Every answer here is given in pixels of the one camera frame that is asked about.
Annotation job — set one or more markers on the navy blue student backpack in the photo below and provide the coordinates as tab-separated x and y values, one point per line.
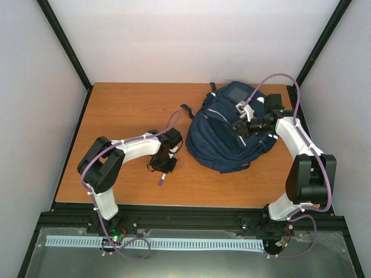
211	143

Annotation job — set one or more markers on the purple capped white marker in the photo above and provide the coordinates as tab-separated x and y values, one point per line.
162	179

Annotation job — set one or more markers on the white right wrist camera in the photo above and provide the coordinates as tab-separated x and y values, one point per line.
245	110

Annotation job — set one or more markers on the black frame post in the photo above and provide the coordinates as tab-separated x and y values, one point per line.
54	23
325	35

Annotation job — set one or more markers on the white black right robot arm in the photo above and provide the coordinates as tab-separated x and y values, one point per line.
308	185

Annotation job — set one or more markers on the black right frame post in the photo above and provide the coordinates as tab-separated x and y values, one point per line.
325	35

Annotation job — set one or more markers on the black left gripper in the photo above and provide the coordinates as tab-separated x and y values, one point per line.
169	168

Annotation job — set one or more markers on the light blue slotted cable duct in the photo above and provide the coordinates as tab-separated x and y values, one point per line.
160	244

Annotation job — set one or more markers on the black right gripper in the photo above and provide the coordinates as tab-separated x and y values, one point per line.
244	130

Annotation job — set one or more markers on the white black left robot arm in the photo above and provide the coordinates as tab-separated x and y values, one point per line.
100	166

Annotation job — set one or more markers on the black left frame post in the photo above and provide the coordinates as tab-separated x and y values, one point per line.
54	23

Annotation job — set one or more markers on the black aluminium frame rail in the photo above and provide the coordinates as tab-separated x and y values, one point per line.
132	219

